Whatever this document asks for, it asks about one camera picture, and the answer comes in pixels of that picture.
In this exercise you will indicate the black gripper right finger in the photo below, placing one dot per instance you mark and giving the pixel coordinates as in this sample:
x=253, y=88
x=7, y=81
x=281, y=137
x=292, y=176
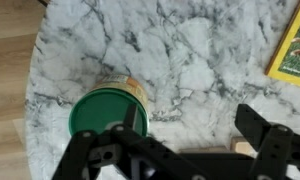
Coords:
x=276, y=146

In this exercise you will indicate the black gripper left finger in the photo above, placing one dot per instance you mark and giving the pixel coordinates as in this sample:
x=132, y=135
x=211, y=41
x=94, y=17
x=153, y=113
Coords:
x=130, y=153

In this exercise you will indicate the green plastic lid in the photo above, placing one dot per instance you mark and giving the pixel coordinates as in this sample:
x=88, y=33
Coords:
x=103, y=111

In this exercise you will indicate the wooden block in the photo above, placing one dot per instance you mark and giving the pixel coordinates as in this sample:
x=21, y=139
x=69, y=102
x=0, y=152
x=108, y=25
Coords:
x=241, y=145

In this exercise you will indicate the yellow bordered magazine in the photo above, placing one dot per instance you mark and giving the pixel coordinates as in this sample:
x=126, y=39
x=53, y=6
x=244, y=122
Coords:
x=293, y=46

